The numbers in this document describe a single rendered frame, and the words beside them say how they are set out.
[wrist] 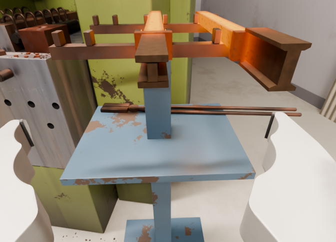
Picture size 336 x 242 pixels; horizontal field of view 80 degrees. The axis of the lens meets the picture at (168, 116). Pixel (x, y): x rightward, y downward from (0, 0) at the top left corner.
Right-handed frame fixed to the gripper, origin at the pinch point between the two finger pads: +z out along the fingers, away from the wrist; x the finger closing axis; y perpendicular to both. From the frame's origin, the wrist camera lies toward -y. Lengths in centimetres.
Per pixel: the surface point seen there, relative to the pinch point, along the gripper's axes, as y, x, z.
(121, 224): 102, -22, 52
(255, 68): 1.8, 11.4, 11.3
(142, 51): -1.3, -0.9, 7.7
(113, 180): 27.3, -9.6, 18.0
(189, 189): 102, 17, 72
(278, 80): 1.3, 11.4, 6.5
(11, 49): 10, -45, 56
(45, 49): 9, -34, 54
